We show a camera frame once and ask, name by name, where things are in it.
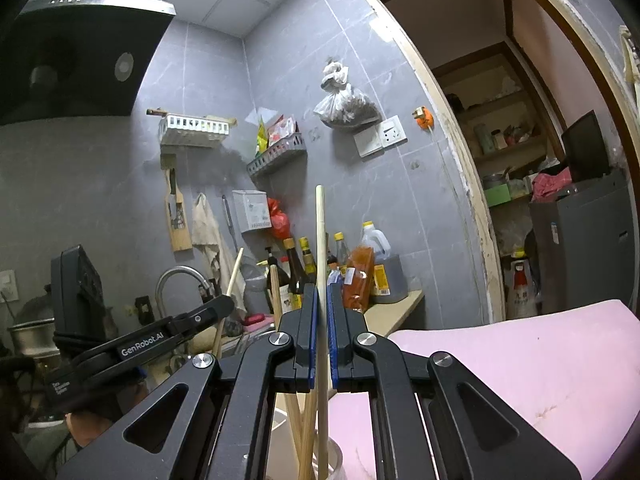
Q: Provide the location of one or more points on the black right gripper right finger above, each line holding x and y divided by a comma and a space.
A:
431, 417

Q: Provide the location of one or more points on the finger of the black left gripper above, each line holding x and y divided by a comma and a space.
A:
160, 334

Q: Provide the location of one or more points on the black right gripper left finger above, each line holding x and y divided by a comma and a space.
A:
212, 419

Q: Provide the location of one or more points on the pale chopstick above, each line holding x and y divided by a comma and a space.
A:
307, 434

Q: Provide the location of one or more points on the left hand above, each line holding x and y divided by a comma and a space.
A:
84, 427

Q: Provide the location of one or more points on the steel faucet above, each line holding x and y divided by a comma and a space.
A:
180, 289

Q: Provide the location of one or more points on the wooden knife holder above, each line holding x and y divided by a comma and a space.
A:
178, 229

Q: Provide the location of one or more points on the hanging beige cloth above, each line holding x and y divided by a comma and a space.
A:
206, 237

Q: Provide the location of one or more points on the large oil jug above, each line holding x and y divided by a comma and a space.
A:
389, 281

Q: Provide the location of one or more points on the orange spice bag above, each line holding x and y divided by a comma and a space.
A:
358, 278

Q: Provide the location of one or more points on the pink floral tablecloth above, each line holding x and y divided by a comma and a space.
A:
573, 375

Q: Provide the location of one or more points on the dark vinegar bottle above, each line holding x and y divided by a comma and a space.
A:
283, 280

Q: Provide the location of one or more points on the dark soy sauce bottle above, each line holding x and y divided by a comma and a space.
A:
298, 276

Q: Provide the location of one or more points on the red plastic bag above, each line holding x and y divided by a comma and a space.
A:
280, 223

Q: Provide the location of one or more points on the dark grey cabinet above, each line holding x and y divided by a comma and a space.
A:
585, 242

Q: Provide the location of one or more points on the black range hood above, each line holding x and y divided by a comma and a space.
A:
72, 58

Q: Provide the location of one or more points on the red cloth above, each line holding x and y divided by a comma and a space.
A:
545, 185

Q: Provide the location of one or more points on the hanging bag of food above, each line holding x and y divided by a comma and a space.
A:
344, 107

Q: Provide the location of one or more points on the cream rubber gloves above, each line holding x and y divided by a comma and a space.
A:
631, 56

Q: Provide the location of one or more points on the white wall box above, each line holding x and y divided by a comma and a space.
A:
252, 210

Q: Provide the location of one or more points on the white wall basket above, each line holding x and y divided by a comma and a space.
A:
191, 131

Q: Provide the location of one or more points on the grey wall shelf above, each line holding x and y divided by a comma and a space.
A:
277, 156

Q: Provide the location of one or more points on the white wall socket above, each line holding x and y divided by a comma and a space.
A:
377, 138

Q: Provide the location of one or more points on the orange wall hook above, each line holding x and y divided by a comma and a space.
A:
423, 117

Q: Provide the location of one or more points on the wooden door frame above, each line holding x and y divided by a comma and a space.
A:
503, 78

